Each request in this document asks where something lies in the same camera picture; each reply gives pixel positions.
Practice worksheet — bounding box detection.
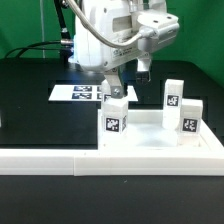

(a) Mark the black cable bundle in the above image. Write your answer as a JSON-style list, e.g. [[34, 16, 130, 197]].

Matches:
[[2, 39, 74, 60]]

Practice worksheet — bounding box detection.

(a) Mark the white square tabletop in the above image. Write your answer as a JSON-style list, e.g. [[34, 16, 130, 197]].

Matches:
[[98, 110, 224, 152]]

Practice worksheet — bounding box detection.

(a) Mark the white L-shaped obstacle fence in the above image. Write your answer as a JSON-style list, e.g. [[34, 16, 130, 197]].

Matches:
[[0, 112, 224, 177]]

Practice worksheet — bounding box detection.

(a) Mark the white sheet with AprilTags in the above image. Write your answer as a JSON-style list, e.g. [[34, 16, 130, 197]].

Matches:
[[48, 84, 138, 103]]

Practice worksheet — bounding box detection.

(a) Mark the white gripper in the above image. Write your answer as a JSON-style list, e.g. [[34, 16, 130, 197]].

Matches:
[[75, 0, 179, 99]]

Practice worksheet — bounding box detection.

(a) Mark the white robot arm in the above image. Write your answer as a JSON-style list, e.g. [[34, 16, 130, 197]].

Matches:
[[67, 0, 179, 98]]

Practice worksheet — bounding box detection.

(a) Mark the white cable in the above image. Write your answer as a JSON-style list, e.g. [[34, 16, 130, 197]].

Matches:
[[66, 0, 158, 48]]

